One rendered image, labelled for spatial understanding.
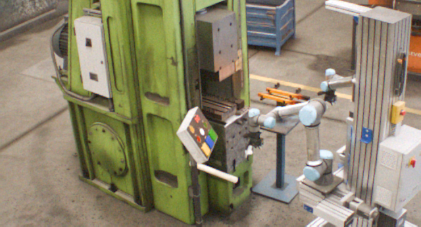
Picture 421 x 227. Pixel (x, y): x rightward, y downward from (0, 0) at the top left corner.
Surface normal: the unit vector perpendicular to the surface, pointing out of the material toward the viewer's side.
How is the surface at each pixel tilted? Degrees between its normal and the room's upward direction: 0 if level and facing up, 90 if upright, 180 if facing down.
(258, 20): 89
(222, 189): 89
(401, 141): 0
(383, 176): 90
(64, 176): 0
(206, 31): 90
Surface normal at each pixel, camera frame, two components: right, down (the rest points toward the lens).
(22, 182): -0.06, -0.88
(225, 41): 0.79, 0.25
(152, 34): -0.62, 0.38
